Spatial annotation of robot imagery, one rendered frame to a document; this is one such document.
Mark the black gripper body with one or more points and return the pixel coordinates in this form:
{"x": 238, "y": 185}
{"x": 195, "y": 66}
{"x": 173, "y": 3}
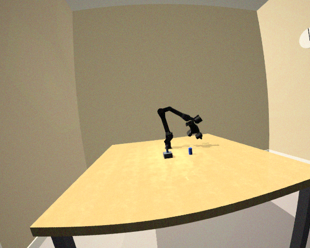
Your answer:
{"x": 196, "y": 130}

